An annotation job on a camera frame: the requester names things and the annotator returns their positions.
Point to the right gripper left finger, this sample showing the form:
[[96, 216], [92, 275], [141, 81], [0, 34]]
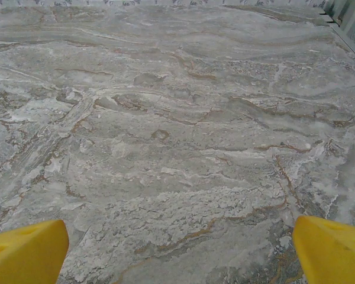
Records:
[[23, 254]]

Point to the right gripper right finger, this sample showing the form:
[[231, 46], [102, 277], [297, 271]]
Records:
[[334, 254]]

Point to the aluminium right side rail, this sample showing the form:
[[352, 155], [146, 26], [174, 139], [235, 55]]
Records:
[[352, 43]]

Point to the aluminium right corner post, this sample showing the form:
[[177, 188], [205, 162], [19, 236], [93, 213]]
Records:
[[341, 12]]

